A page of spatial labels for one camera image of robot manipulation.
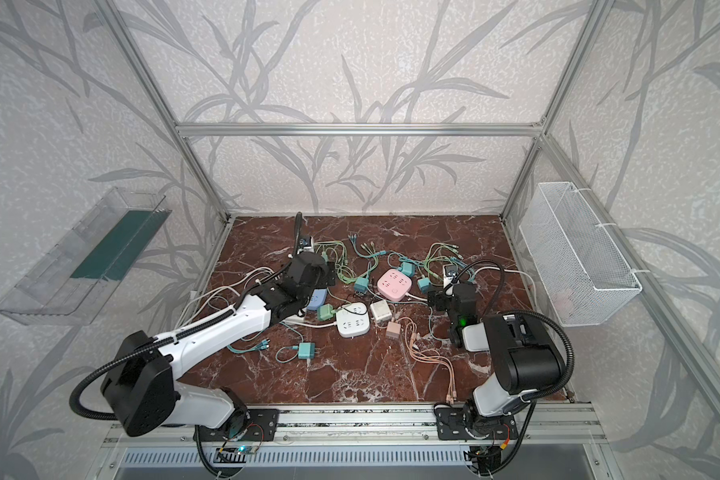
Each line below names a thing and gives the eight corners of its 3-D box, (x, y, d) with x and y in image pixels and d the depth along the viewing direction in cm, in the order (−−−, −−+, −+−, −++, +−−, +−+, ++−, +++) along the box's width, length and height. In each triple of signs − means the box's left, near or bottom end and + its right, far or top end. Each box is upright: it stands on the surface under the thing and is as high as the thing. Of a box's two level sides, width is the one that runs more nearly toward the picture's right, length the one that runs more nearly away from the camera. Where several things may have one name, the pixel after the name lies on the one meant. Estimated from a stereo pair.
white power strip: (335, 337, 90) (334, 333, 88) (338, 306, 96) (337, 302, 94) (369, 337, 90) (369, 333, 88) (370, 306, 96) (369, 302, 94)
